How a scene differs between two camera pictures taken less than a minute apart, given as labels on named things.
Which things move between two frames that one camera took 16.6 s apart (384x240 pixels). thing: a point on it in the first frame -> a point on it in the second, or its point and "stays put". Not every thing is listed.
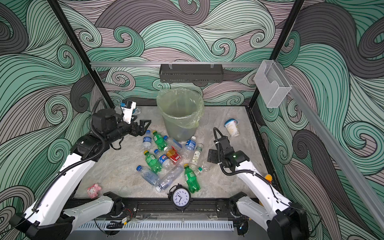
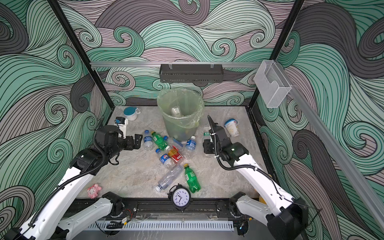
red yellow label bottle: [173, 154] stays put
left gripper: [141, 130] -> [130, 145]
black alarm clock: [180, 196] stays put
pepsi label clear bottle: [166, 163] stays put
